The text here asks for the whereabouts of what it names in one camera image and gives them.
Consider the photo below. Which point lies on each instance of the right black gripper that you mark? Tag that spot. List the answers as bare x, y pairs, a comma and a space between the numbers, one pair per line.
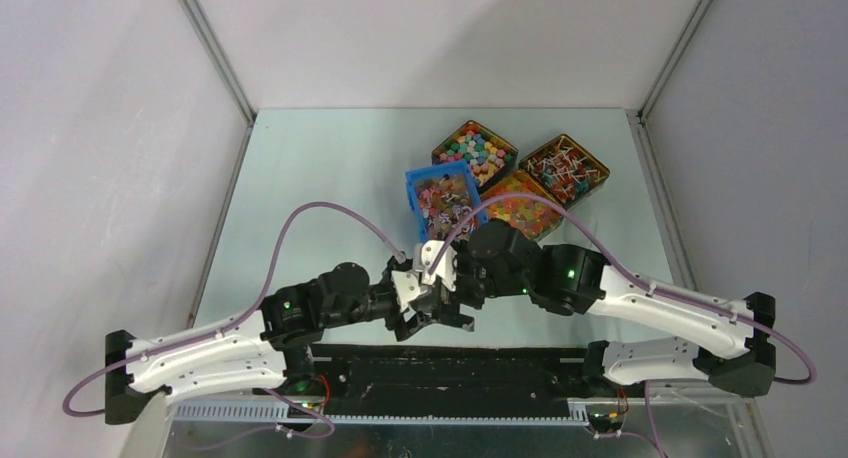
448, 312

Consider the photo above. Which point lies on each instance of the tin of square candies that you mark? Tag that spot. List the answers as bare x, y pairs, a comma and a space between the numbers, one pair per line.
489, 156

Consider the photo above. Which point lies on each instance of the tin of gummy candies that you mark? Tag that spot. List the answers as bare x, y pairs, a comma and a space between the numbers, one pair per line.
534, 219

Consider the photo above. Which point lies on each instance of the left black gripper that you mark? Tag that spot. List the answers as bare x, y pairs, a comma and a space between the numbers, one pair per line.
404, 328

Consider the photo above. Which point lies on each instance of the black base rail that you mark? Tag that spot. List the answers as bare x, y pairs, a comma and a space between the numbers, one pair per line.
399, 382

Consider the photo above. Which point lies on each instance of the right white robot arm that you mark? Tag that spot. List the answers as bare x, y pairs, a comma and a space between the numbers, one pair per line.
721, 342

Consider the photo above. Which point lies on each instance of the tin of lollipops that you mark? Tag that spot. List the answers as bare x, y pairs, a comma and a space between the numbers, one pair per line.
566, 170

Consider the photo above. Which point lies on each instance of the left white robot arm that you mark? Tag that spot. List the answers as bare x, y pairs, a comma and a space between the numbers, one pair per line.
258, 352

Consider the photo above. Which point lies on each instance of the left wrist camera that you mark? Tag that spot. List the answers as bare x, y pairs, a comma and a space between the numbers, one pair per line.
408, 288

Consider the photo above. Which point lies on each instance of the blue plastic candy bin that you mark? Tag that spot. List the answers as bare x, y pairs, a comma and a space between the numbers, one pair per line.
440, 196

